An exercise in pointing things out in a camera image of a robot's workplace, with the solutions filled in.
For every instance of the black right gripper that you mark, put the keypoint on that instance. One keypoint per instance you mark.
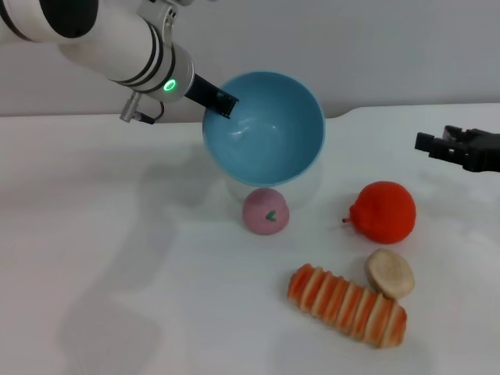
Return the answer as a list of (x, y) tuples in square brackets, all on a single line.
[(484, 152)]

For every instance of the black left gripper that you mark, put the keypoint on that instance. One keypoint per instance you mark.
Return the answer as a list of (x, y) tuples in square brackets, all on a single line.
[(201, 90)]

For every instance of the blue plastic bowl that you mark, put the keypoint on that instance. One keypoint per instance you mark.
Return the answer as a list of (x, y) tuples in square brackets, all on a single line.
[(273, 140)]

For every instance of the beige egg yolk pastry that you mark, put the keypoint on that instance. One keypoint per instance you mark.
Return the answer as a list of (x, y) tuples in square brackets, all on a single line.
[(390, 273)]

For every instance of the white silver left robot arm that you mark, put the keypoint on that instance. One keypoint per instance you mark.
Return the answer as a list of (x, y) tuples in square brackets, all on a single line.
[(109, 43)]

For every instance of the orange red fruit toy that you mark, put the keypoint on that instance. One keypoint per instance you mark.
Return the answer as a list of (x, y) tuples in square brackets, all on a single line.
[(386, 213)]

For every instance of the pink peach bun toy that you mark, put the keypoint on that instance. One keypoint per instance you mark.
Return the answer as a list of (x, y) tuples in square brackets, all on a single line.
[(259, 213)]

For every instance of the orange striped bread loaf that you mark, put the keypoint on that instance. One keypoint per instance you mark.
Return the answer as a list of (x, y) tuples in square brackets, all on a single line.
[(343, 306)]

